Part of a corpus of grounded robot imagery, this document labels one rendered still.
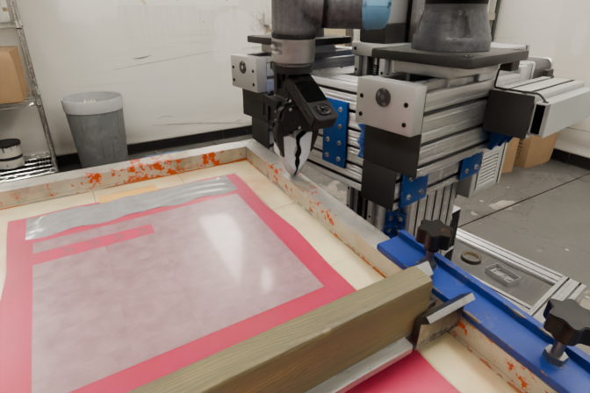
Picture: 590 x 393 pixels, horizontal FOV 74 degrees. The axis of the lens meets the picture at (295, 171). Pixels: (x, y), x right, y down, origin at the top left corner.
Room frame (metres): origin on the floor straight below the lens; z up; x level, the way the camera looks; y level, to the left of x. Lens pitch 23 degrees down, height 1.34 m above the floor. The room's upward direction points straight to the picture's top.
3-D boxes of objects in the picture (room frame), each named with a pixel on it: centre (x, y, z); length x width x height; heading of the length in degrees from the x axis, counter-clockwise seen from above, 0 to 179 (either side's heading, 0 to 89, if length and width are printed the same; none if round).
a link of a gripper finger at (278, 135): (0.68, 0.02, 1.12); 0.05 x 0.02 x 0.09; 121
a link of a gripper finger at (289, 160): (0.70, 0.02, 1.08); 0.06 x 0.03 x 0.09; 31
